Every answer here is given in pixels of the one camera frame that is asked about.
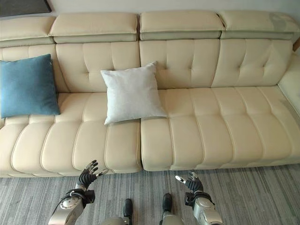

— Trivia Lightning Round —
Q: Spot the left robot leg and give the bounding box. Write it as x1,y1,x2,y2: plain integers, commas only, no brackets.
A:
102,198,133,225

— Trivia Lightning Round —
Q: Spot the dark framed wall picture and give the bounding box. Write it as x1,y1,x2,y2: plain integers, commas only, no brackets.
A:
0,0,54,17

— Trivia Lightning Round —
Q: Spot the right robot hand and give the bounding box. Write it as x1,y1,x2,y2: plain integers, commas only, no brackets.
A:
175,172,203,193

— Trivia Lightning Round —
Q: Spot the light grey square cushion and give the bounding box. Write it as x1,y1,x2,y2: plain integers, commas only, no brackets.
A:
100,61,168,126

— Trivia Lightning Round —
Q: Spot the right robot leg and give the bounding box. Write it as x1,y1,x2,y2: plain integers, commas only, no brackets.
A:
159,193,191,225

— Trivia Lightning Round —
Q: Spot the cream leather sofa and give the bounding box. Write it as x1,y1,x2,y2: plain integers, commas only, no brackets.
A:
0,10,300,179

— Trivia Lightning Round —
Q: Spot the blue square cushion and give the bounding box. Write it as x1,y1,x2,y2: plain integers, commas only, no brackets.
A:
0,53,61,119

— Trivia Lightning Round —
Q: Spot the robot leg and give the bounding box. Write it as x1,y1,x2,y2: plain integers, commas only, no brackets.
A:
159,193,191,225
102,198,133,225

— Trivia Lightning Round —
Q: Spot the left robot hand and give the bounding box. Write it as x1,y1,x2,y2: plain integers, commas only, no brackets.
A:
75,159,109,190

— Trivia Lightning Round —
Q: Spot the grey striped carpet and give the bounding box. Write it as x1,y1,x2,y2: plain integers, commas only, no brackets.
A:
0,164,300,225

